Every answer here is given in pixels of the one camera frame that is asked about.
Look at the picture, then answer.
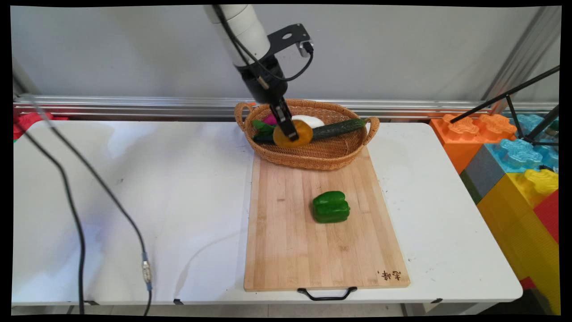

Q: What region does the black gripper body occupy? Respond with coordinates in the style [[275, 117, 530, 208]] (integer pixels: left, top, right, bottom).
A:
[[236, 56, 289, 106]]

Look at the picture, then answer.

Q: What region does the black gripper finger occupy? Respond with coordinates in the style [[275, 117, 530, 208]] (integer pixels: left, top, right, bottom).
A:
[[269, 104, 291, 135], [277, 98, 299, 142]]

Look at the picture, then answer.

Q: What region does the round orange vegetable slice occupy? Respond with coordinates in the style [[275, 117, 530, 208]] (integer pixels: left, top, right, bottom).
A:
[[273, 119, 314, 148]]

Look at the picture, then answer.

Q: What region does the white egg-shaped toy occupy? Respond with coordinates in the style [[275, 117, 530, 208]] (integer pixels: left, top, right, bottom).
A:
[[291, 115, 325, 129]]

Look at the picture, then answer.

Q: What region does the green leafy vegetable toy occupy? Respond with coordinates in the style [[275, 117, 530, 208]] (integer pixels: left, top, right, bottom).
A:
[[251, 119, 276, 137]]

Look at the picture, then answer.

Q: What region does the woven wicker basket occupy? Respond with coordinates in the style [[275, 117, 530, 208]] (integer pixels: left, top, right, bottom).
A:
[[234, 99, 380, 171]]

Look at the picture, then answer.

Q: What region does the dark green cucumber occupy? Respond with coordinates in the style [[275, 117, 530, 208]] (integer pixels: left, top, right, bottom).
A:
[[253, 118, 367, 144]]

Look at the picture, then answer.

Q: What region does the green bell pepper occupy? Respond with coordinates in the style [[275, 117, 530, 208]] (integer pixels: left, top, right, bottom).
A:
[[312, 191, 351, 224]]

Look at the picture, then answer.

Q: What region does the bamboo cutting board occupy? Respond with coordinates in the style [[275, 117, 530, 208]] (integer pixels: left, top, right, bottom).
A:
[[244, 145, 411, 292]]

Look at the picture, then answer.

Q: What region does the orange foam building block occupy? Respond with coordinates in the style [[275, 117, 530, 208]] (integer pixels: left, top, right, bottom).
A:
[[430, 113, 518, 175]]

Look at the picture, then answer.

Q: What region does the grey foam building block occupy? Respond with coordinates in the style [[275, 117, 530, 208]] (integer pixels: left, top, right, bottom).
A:
[[459, 144, 505, 205]]

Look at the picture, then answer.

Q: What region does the blue foam building block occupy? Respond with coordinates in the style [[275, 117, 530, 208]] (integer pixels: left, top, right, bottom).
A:
[[485, 114, 560, 174]]

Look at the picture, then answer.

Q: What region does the black tripod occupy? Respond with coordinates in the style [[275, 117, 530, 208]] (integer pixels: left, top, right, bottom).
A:
[[450, 65, 560, 147]]

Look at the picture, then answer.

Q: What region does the red block beside table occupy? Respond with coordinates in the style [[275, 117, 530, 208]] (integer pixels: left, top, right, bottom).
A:
[[13, 112, 68, 141]]

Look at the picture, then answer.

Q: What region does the yellow foam building block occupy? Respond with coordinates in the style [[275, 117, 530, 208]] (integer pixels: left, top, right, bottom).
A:
[[476, 169, 561, 315]]

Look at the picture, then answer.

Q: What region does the red foam building block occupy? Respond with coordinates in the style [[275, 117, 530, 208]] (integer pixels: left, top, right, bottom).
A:
[[533, 190, 560, 244]]

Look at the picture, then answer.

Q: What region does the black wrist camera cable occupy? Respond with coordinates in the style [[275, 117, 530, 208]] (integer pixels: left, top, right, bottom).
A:
[[212, 4, 314, 83]]

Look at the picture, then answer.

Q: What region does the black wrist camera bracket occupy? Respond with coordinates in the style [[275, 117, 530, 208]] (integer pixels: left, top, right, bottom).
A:
[[267, 24, 314, 58]]

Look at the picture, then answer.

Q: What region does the aluminium frame rail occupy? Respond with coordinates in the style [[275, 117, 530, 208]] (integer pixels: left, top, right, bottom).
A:
[[13, 94, 559, 120]]

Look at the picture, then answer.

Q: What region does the black cutting board handle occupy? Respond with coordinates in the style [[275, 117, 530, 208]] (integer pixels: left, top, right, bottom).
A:
[[297, 287, 358, 301]]

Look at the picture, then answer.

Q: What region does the black cable with metal connector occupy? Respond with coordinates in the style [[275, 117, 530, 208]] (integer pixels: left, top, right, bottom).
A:
[[22, 96, 153, 316]]

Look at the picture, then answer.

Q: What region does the plain black cable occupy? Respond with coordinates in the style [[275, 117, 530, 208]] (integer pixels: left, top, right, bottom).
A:
[[13, 121, 86, 315]]

